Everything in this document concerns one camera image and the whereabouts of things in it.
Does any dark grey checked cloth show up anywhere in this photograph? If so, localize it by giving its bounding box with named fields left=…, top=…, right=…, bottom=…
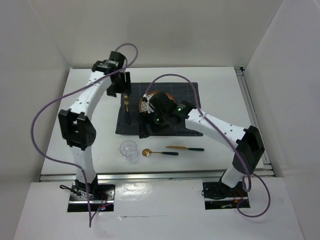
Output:
left=115, top=82, right=203, bottom=137

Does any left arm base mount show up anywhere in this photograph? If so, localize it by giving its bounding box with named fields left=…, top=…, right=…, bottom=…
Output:
left=59, top=183, right=116, bottom=213

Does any aluminium rail frame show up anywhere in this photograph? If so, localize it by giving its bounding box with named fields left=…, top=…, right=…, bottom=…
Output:
left=38, top=66, right=275, bottom=182

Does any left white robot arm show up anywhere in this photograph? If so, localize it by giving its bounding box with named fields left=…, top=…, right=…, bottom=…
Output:
left=58, top=51, right=131, bottom=200

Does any gold fork green handle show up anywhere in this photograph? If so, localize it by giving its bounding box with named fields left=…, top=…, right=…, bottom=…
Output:
left=123, top=93, right=131, bottom=125

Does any gold knife green handle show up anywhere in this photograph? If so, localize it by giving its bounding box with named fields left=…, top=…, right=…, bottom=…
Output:
left=166, top=145, right=205, bottom=152

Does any gold spoon green handle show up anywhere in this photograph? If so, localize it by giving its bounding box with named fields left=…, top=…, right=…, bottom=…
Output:
left=142, top=148, right=179, bottom=157

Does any clear drinking glass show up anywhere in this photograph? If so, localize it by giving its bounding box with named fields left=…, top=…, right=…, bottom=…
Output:
left=119, top=140, right=138, bottom=164

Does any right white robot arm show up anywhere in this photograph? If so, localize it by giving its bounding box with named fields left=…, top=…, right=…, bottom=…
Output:
left=137, top=91, right=265, bottom=196

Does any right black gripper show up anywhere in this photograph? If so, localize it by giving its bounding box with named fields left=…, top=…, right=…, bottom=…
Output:
left=136, top=108, right=170, bottom=139

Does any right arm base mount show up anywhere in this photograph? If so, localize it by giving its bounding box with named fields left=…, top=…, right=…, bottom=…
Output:
left=201, top=181, right=251, bottom=210

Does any floral patterned plate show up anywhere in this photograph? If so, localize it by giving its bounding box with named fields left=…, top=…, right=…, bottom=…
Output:
left=138, top=90, right=176, bottom=114

